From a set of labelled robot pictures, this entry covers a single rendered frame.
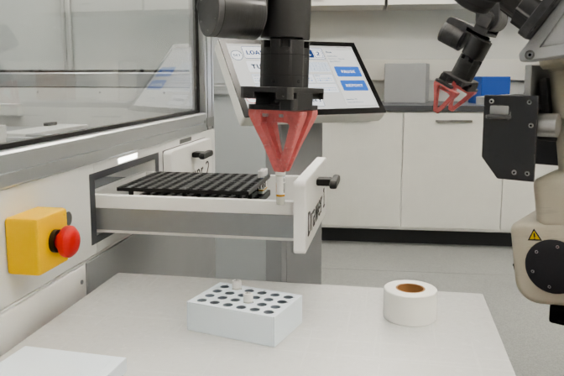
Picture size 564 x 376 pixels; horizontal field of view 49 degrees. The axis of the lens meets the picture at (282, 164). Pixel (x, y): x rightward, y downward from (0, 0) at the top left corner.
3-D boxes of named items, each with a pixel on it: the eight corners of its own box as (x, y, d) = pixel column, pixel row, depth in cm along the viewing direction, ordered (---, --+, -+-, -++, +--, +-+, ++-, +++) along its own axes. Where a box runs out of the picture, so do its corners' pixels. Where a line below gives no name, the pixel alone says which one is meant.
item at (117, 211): (315, 206, 119) (315, 175, 118) (295, 242, 94) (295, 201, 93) (118, 200, 126) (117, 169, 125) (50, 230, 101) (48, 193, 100)
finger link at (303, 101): (239, 173, 72) (241, 91, 71) (266, 166, 79) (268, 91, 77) (293, 178, 69) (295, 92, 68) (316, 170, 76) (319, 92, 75)
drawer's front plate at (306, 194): (326, 213, 121) (326, 156, 119) (305, 255, 93) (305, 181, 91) (316, 212, 121) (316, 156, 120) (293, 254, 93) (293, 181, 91)
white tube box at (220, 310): (302, 322, 82) (302, 295, 81) (274, 347, 74) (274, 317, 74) (221, 308, 87) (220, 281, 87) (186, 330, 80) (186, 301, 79)
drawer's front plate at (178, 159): (211, 181, 157) (211, 138, 156) (172, 204, 129) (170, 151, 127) (205, 181, 157) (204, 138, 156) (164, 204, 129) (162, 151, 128)
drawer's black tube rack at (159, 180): (270, 208, 117) (269, 174, 116) (248, 231, 100) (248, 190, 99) (157, 204, 121) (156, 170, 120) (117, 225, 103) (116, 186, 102)
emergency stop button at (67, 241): (84, 253, 80) (82, 222, 80) (68, 262, 77) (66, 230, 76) (62, 252, 81) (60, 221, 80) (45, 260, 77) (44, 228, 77)
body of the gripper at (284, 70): (238, 102, 70) (239, 35, 69) (277, 101, 80) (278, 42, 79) (291, 104, 68) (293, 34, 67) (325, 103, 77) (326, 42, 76)
